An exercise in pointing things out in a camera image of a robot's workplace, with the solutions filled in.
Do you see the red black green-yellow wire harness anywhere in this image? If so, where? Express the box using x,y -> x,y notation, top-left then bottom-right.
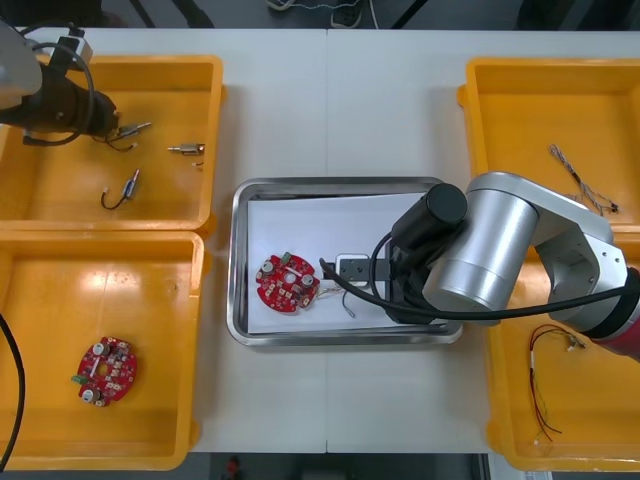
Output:
528,323 -> 589,444

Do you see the blue-white twisted wire harness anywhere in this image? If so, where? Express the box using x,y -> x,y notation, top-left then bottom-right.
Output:
548,143 -> 621,215

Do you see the metal solenoid with black cable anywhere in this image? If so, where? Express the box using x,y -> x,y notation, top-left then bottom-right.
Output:
167,143 -> 207,169

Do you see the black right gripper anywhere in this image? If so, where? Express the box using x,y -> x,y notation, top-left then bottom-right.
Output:
372,239 -> 442,326

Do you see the white paper sheet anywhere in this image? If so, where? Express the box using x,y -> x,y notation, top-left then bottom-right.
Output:
247,192 -> 441,335

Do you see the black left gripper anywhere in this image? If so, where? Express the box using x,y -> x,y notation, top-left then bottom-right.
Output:
59,85 -> 124,139

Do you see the red yellow wire harness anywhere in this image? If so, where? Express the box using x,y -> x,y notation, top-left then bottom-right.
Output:
314,283 -> 357,319

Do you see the black cable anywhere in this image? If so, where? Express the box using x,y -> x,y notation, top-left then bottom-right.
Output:
0,313 -> 27,469

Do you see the metal solenoid with blue label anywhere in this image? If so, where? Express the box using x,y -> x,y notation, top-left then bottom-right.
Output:
107,121 -> 153,154
99,169 -> 142,210

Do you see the round red circuit board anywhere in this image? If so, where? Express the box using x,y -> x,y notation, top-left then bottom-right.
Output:
69,337 -> 139,408
256,251 -> 321,317

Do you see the steel tray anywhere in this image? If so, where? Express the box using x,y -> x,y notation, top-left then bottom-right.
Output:
226,175 -> 464,350

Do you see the yellow-orange plastic bin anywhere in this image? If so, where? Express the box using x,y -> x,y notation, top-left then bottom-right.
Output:
0,53 -> 224,232
487,224 -> 640,472
457,57 -> 640,236
0,229 -> 206,472

